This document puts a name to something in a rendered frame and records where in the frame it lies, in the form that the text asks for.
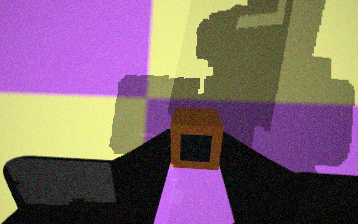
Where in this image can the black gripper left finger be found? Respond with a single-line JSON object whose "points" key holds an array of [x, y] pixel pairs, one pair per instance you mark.
{"points": [[128, 189]]}

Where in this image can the brown block with black square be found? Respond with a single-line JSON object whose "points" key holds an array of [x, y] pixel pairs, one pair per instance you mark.
{"points": [[196, 138]]}

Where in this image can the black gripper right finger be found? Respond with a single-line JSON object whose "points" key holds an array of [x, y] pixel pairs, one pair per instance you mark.
{"points": [[260, 191]]}

